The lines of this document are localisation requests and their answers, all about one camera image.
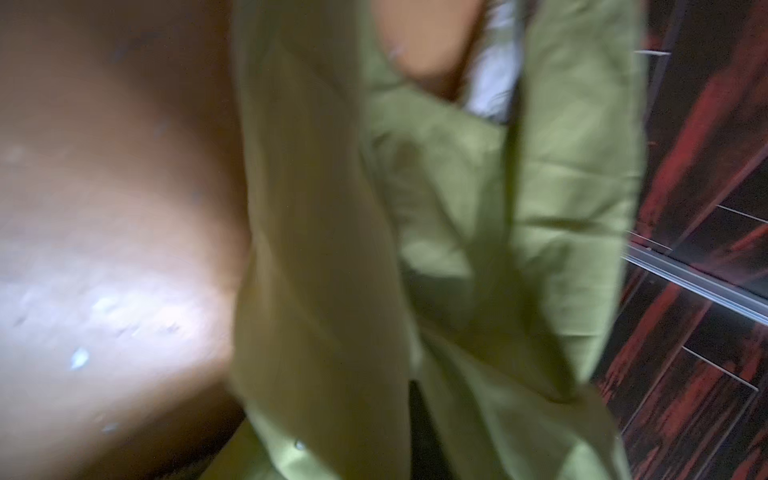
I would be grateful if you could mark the green Snoopy zip jacket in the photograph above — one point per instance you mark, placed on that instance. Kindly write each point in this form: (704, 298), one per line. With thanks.
(439, 197)

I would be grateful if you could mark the aluminium corner post right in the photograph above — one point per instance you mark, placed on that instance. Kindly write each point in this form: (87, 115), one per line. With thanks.
(722, 293)

